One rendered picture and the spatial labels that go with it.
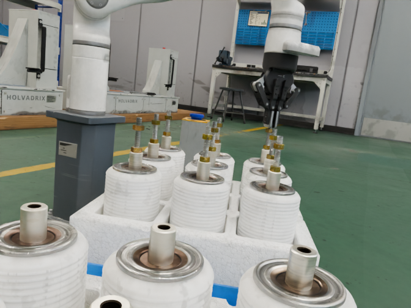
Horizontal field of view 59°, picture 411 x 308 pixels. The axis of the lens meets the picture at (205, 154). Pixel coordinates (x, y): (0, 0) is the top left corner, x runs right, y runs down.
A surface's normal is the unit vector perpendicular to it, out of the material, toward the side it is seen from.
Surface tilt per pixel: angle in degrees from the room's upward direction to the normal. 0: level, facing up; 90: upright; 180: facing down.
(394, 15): 90
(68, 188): 90
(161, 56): 90
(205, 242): 90
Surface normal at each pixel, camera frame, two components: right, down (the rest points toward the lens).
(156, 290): 0.10, -0.60
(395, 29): -0.41, 0.11
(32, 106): 0.90, 0.18
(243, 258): -0.11, 0.16
